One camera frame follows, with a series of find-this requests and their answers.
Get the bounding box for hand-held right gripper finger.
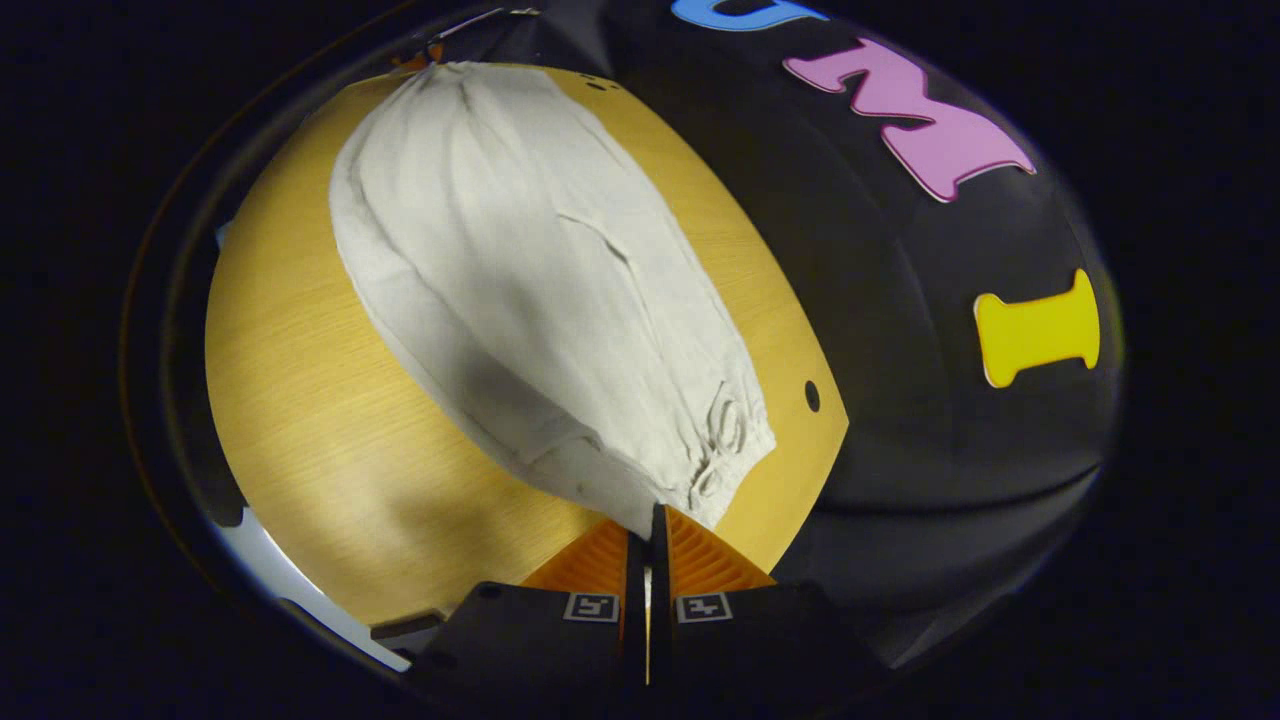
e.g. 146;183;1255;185
650;503;886;691
405;518;649;691

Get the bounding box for white jeans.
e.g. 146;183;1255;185
328;60;779;541

